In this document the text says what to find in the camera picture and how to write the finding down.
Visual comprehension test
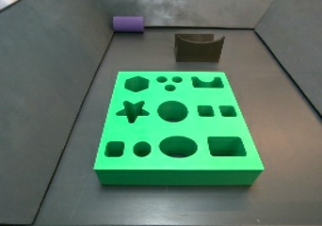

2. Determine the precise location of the purple cylinder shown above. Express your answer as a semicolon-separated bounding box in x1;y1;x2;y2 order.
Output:
112;16;144;32

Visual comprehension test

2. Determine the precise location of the green foam shape board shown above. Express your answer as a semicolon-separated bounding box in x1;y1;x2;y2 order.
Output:
94;72;264;186

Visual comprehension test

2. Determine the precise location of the black curved cradle stand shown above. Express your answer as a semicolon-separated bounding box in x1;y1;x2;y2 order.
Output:
175;34;225;63

